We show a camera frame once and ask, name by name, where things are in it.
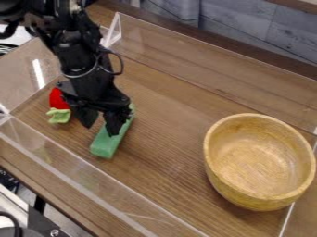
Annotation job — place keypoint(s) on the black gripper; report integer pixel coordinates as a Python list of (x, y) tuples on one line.
[(92, 93)]

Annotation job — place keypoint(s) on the green stick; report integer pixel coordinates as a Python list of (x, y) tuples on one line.
[(105, 144)]

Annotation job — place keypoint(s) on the light wooden bowl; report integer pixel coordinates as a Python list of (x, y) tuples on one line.
[(260, 161)]

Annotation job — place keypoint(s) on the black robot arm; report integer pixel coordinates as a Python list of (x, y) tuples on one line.
[(62, 24)]

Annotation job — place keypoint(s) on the red plush strawberry toy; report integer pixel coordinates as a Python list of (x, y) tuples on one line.
[(59, 111)]

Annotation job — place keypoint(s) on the clear acrylic tray enclosure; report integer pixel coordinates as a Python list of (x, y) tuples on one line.
[(150, 192)]

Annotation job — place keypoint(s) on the black clamp with cable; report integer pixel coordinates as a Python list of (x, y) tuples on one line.
[(38, 226)]

